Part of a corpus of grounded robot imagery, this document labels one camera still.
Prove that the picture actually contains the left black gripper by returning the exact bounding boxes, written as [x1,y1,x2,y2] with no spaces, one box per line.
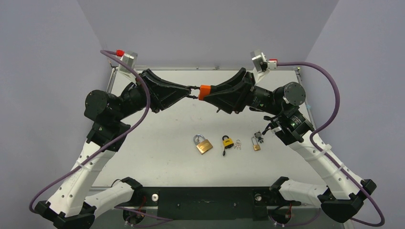
[113,69,191,122]

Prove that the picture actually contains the orange padlock with key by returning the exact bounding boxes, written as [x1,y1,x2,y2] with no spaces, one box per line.
[186,85,211,100]

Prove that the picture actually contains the yellow padlock with keys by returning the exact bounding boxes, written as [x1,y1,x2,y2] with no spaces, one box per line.
[222,135,234,156]

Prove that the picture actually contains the small brass padlock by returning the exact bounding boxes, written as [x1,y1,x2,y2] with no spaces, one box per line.
[251,136,261,151]

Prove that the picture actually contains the large brass padlock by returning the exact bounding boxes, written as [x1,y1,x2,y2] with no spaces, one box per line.
[193,134,213,155]

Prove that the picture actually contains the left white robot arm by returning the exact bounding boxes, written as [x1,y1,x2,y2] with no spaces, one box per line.
[30,69,191,229]

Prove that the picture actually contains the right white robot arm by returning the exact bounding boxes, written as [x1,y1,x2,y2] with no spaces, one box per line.
[198,68,376,223]

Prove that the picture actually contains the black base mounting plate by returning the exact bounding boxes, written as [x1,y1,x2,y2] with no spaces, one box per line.
[121,187,301,220]

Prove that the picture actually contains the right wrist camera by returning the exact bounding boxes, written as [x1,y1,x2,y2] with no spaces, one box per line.
[250,49,278,84]

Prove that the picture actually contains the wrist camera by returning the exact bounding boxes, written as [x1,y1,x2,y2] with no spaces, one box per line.
[116,50,138,76]
[250,49,278,84]

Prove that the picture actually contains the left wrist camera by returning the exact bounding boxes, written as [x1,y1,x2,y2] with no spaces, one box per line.
[116,50,138,76]

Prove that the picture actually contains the silver keys on ring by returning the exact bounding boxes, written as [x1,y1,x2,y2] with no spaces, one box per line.
[234,139,242,150]

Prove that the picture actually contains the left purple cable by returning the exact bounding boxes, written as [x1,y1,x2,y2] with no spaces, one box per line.
[29,49,174,229]

